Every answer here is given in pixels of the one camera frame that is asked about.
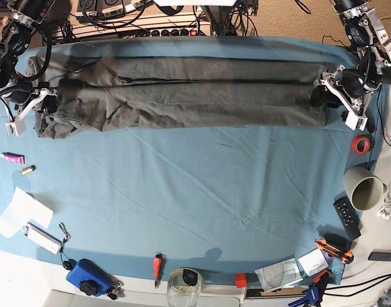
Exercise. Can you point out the printed paper booklet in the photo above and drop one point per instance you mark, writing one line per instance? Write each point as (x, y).
(279, 275)

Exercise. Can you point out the blue box with knob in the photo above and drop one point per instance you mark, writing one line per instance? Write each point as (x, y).
(87, 277)

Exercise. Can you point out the red cube block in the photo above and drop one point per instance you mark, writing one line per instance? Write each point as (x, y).
(240, 280)

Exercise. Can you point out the red tape roll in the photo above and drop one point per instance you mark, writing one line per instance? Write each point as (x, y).
(361, 145)

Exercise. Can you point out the glass jar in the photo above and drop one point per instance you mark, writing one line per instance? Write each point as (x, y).
(184, 287)

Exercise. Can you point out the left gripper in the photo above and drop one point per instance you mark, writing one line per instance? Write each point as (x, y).
(330, 92)

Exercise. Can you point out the red screwdriver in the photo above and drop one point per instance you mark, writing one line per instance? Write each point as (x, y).
(157, 267)

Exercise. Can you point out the blue clamp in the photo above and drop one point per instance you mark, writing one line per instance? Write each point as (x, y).
(314, 295)

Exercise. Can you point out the black remote control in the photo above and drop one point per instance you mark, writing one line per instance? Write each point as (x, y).
(348, 217)

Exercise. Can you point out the blue table cloth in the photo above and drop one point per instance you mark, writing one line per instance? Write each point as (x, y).
(223, 200)

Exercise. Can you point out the white small box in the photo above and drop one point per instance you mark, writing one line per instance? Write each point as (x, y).
(313, 262)

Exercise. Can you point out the orange utility knife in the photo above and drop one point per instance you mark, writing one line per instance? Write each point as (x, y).
(343, 255)

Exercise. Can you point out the beige mug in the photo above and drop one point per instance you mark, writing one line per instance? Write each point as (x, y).
(363, 189)

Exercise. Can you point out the white paper sheet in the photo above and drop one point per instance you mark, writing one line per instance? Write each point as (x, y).
(22, 209)

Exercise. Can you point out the grey T-shirt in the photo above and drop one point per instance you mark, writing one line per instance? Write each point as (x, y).
(104, 94)

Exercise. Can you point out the white rectangular device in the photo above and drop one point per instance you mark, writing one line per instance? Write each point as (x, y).
(42, 238)

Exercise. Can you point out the pink tube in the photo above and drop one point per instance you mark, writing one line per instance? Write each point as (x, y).
(19, 159)

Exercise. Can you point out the black power strip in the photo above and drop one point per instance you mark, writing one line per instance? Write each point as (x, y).
(168, 32)

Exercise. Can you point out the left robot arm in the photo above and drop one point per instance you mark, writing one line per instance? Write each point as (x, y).
(368, 36)

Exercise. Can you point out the black power brick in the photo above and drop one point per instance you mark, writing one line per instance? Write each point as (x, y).
(380, 256)

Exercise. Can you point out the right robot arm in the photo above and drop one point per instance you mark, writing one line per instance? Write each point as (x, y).
(16, 32)

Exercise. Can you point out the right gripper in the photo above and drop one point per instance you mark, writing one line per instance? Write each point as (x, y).
(20, 94)

